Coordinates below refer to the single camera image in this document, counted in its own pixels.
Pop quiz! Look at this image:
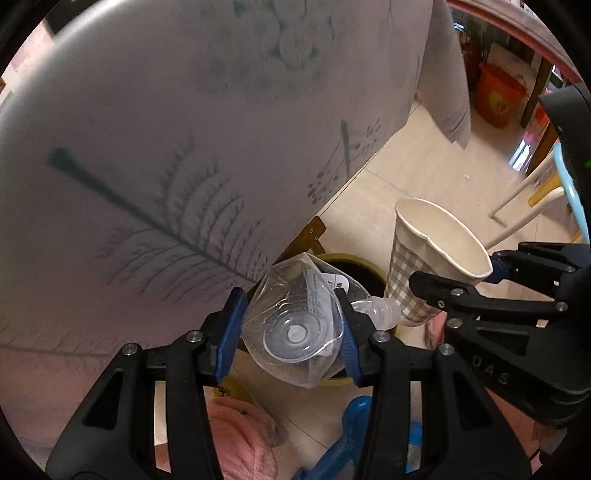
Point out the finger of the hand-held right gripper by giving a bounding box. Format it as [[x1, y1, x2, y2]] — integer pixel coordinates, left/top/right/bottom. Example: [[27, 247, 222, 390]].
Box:
[[490, 241, 591, 298], [409, 271, 570, 360]]

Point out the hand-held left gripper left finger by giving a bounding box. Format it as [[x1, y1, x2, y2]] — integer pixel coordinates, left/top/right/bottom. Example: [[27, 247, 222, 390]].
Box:
[[46, 287, 250, 480]]

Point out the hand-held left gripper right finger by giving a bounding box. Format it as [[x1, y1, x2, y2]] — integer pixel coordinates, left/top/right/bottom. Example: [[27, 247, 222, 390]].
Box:
[[335, 286, 532, 480]]

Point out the checked paper cup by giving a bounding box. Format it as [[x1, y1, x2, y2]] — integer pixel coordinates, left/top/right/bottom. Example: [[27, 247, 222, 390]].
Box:
[[383, 198, 494, 328]]

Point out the crushed clear plastic bottle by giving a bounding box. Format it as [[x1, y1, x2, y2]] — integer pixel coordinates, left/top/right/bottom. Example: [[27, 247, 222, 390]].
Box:
[[241, 253, 402, 387]]

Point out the yellow-rimmed bin with black liner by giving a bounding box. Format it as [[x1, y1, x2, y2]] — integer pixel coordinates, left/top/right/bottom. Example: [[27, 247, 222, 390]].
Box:
[[305, 252, 402, 387]]

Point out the yellow slipper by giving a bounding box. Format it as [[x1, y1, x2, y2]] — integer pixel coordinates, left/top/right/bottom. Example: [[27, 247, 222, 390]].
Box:
[[210, 378, 252, 407]]

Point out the blue plastic stool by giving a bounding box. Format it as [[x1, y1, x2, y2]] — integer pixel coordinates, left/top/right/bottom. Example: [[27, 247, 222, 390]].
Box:
[[295, 394, 423, 480]]

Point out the yellow chair leg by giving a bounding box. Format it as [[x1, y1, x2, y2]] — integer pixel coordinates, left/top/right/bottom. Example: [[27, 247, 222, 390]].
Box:
[[529, 187, 566, 207]]

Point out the orange plastic bucket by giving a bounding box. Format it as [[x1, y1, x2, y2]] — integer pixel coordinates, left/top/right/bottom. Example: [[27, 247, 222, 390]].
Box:
[[475, 62, 529, 129]]

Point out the brown wooden table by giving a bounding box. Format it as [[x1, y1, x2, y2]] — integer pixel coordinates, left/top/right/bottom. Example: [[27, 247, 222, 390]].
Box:
[[447, 0, 591, 175]]

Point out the leaf-printed tablecloth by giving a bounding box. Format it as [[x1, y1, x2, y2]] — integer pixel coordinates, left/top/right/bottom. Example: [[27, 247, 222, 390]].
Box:
[[0, 0, 472, 462]]

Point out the wooden table frame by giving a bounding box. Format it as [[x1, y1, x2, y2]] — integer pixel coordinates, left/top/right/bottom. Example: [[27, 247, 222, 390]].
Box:
[[277, 215, 328, 273]]

